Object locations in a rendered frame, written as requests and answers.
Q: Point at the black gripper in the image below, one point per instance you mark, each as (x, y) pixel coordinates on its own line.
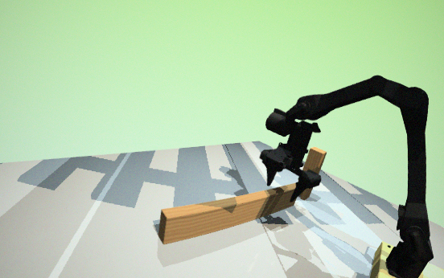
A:
(306, 179)

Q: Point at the wooden rail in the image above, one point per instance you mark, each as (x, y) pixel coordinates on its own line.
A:
(185, 222)

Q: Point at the wooden post with slot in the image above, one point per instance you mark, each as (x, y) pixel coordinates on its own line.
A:
(314, 162)

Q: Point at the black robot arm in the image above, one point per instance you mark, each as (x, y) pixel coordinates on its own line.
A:
(409, 258)

